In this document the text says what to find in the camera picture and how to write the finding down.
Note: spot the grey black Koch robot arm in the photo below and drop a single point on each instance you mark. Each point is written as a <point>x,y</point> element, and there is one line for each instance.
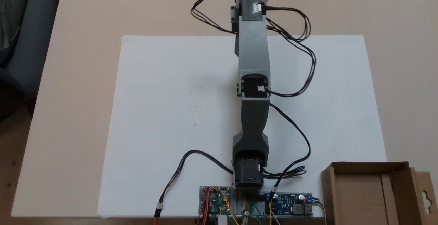
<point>253,54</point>

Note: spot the blue power circuit board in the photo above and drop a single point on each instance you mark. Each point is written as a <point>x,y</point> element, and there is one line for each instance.
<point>291,204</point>

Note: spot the white plug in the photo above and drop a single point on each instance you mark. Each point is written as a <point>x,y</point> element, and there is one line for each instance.
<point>222,220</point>

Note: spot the controller circuit board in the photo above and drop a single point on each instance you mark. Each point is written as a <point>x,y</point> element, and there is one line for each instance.
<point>219,202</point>

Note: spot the grey upholstered chair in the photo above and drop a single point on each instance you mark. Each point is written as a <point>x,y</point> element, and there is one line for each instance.
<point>20,47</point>

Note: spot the brown cardboard box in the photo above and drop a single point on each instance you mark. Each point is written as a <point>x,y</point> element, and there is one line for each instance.
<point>359,184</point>

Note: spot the white paper sheet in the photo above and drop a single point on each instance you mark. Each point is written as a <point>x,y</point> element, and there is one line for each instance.
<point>342,98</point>
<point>154,115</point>

